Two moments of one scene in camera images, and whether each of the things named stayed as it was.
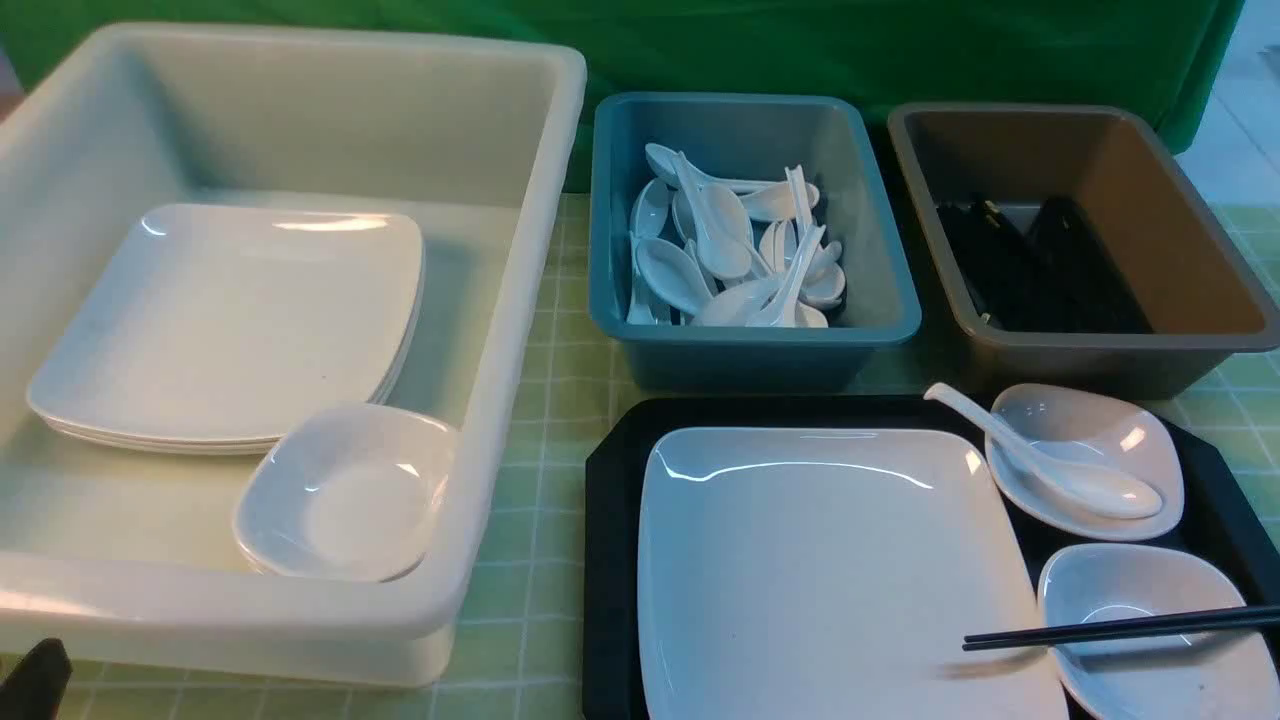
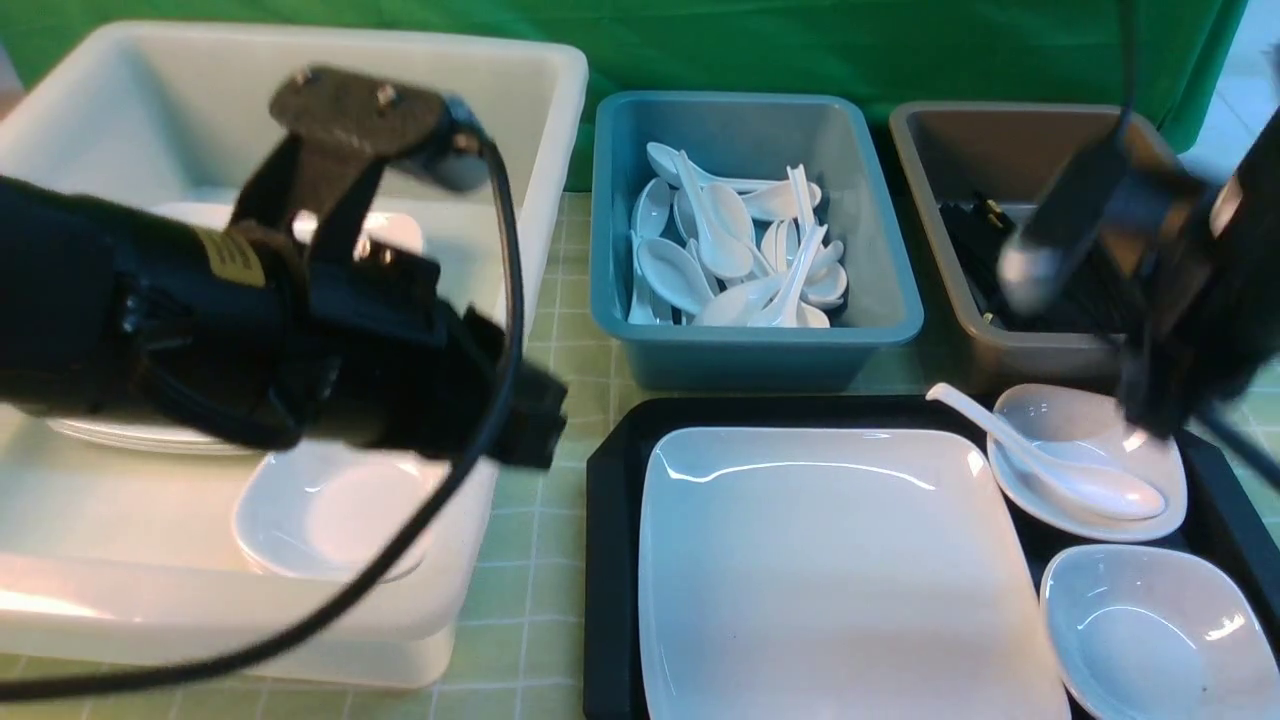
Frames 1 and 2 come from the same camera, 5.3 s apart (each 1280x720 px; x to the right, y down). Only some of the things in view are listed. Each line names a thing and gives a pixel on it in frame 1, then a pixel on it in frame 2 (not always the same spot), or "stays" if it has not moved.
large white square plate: [831, 573] stays
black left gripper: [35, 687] to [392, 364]
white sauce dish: [1093, 429] stays
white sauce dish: [1220, 673] stays
